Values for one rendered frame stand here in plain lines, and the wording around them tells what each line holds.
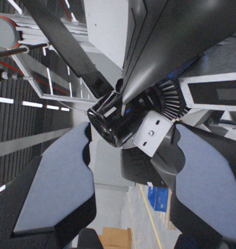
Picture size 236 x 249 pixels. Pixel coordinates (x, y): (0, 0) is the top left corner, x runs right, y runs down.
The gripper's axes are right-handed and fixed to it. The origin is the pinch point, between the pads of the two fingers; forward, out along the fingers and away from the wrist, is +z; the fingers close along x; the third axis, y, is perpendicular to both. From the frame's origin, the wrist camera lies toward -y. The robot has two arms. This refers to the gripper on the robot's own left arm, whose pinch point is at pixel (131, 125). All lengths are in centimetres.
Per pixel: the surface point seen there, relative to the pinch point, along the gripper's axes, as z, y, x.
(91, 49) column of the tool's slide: 90, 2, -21
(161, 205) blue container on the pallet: 176, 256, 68
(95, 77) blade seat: 30.3, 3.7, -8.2
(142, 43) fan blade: 6.7, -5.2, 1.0
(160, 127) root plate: 20.3, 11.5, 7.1
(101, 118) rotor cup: 19.6, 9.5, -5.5
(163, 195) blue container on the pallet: 186, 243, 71
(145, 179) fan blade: 32, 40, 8
